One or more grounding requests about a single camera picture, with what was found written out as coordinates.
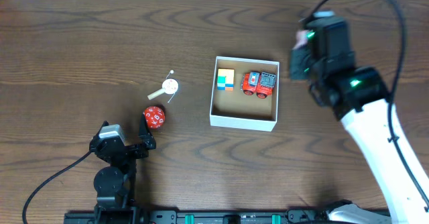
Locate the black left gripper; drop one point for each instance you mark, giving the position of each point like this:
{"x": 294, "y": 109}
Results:
{"x": 131, "y": 149}

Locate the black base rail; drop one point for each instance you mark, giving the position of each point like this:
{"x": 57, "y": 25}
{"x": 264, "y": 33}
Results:
{"x": 173, "y": 217}

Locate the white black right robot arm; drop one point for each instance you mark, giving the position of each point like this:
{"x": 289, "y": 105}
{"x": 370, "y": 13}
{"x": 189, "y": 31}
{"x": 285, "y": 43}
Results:
{"x": 359, "y": 99}

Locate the white duck toy pink hat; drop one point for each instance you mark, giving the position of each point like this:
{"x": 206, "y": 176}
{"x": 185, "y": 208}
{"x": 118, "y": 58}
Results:
{"x": 301, "y": 39}

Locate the white cardboard box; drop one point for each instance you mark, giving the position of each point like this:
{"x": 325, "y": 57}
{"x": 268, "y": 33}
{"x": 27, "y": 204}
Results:
{"x": 234, "y": 109}

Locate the red toy truck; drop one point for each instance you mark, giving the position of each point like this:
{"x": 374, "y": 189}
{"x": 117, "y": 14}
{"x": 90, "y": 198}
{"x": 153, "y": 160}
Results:
{"x": 260, "y": 84}

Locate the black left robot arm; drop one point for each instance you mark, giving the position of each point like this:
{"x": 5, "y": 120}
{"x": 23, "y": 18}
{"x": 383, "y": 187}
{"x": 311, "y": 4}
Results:
{"x": 115, "y": 184}

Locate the small white rattle drum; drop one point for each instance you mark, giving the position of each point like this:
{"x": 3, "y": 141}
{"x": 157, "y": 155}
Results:
{"x": 170, "y": 87}

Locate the red polyhedral die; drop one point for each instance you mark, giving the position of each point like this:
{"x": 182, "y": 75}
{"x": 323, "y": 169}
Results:
{"x": 154, "y": 116}

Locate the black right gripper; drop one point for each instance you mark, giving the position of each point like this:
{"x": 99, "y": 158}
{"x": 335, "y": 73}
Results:
{"x": 296, "y": 58}

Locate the colourful puzzle cube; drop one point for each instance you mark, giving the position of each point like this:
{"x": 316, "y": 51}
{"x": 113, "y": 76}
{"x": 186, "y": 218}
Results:
{"x": 225, "y": 79}

